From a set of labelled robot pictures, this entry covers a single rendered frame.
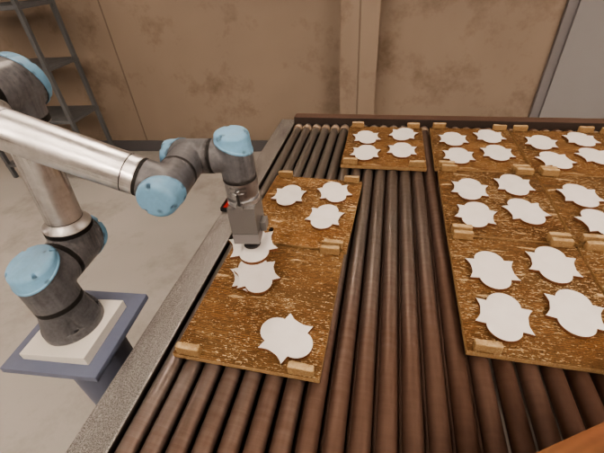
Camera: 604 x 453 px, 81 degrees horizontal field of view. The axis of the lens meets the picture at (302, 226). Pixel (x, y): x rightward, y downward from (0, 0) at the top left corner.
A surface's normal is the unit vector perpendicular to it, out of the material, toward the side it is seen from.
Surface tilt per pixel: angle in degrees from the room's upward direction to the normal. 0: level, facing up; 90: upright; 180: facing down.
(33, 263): 7
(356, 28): 90
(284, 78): 90
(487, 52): 90
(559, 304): 0
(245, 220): 90
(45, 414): 0
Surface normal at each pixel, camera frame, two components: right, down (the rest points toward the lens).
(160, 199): -0.10, 0.62
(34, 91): 0.99, 0.10
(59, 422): -0.06, -0.79
